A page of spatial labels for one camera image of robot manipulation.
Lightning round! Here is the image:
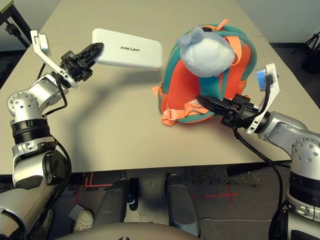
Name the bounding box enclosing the black tripod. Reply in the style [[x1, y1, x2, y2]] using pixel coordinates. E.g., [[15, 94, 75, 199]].
[[292, 32, 320, 55]]

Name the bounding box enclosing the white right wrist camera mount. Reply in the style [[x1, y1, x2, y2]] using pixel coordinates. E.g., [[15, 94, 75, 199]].
[[246, 63, 282, 135]]

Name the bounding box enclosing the orange and teal backpack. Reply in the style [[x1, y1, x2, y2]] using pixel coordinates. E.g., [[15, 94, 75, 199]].
[[151, 18, 258, 128]]

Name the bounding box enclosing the black-framed wooden side table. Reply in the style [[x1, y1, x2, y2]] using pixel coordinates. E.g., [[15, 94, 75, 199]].
[[0, 0, 32, 50]]

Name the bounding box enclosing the black bin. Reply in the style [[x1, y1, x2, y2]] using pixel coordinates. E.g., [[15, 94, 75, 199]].
[[301, 49, 320, 75]]

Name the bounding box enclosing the grey right robot leg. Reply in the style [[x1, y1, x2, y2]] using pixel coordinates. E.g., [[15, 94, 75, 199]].
[[163, 172, 201, 237]]

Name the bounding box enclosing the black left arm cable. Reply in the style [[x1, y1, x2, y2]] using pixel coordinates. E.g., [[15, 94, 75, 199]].
[[37, 62, 73, 240]]

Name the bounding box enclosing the grey robot leg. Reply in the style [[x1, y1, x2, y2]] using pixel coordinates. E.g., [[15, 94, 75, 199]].
[[94, 172, 140, 226], [163, 172, 201, 237]]

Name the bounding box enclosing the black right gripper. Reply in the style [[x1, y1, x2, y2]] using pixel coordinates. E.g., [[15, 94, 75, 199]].
[[196, 94, 261, 129]]

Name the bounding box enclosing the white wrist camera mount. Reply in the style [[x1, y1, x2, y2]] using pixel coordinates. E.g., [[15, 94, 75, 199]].
[[246, 63, 282, 135], [30, 29, 79, 89]]

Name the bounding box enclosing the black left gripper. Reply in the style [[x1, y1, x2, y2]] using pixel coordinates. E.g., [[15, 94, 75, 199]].
[[59, 42, 105, 83]]

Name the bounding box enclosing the white perforated clog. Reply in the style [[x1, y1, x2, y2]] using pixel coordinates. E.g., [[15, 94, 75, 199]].
[[73, 209, 95, 232]]

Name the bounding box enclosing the grey paper sheet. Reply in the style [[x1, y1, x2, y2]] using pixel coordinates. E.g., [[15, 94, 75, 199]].
[[67, 204, 83, 222]]

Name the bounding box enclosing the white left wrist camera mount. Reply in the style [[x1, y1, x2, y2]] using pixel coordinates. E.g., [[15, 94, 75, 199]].
[[30, 29, 79, 89]]

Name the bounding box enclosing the grey floor mat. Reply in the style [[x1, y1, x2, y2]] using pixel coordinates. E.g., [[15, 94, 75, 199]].
[[199, 218, 272, 240]]

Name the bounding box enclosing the grey robot torso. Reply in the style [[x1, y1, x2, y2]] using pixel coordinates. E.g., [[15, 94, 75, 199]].
[[53, 221, 201, 240]]

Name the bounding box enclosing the white power bank box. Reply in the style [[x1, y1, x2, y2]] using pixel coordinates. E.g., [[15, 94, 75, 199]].
[[91, 27, 165, 73]]

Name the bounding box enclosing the grey-blue plush pendant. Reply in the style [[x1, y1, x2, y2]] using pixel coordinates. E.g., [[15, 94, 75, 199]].
[[177, 26, 237, 78]]

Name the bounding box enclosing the black clamp with pole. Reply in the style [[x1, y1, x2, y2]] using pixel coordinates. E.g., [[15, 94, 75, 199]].
[[4, 21, 18, 36]]

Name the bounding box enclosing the grey left robot leg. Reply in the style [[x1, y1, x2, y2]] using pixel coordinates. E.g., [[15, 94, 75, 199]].
[[94, 172, 140, 226]]

